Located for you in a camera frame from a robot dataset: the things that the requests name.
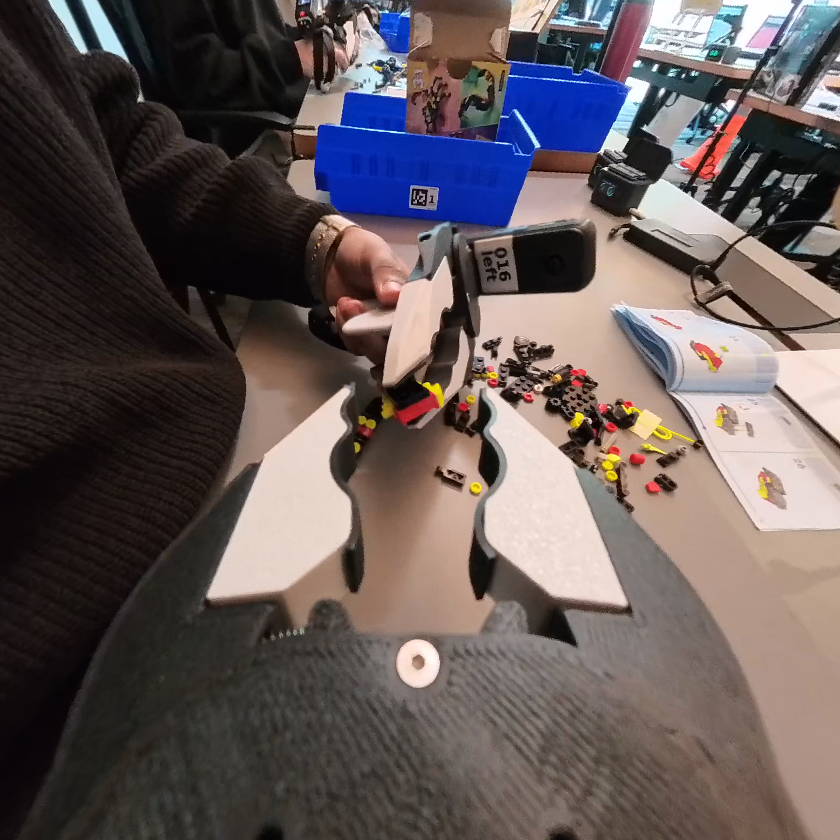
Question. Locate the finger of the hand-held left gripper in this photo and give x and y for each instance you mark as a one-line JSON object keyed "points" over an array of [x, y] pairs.
{"points": [[417, 321], [453, 361]]}

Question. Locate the pile of lego pieces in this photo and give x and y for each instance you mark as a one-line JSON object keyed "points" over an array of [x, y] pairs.
{"points": [[577, 400]]}

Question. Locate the printed cardboard lego box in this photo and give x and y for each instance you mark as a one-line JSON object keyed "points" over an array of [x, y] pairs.
{"points": [[453, 98]]}

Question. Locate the person's left hand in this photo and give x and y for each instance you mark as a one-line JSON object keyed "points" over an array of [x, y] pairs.
{"points": [[367, 269]]}

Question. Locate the black power adapter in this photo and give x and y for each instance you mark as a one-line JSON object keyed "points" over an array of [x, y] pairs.
{"points": [[669, 243]]}

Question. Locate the person's left forearm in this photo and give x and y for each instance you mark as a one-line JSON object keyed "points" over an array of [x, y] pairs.
{"points": [[229, 210]]}

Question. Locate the orange traffic cone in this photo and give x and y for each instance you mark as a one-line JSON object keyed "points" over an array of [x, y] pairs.
{"points": [[712, 151]]}

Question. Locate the wooden table with black legs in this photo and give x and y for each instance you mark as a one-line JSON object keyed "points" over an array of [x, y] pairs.
{"points": [[689, 65]]}

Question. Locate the dark printed box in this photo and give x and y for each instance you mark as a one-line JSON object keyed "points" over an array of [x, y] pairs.
{"points": [[800, 52]]}

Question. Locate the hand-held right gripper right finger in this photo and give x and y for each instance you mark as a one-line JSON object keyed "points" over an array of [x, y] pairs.
{"points": [[548, 531]]}

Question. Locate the red pillar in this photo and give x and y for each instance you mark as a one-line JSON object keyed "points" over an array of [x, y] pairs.
{"points": [[627, 39]]}

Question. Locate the white board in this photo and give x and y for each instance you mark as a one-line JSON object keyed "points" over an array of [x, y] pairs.
{"points": [[814, 387]]}

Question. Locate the black charger case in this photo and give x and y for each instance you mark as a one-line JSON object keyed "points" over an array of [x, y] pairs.
{"points": [[617, 190], [649, 154], [607, 161]]}

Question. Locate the blue plastic bin with tag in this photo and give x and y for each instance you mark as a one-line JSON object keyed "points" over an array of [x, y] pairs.
{"points": [[367, 177]]}

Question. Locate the lego instruction booklet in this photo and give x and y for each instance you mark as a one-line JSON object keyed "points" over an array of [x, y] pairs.
{"points": [[735, 367]]}

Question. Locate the black chair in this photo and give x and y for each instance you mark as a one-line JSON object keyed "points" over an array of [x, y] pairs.
{"points": [[249, 119]]}

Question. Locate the person's black sweater torso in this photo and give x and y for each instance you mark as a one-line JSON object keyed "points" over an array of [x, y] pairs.
{"points": [[98, 459]]}

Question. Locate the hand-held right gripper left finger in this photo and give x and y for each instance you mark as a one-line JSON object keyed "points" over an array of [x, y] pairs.
{"points": [[289, 518]]}

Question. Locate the partly built lego model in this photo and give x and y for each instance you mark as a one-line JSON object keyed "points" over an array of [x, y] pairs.
{"points": [[410, 407]]}

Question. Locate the scattered dark lego pieces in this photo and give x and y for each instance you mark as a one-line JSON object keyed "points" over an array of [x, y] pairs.
{"points": [[384, 69]]}

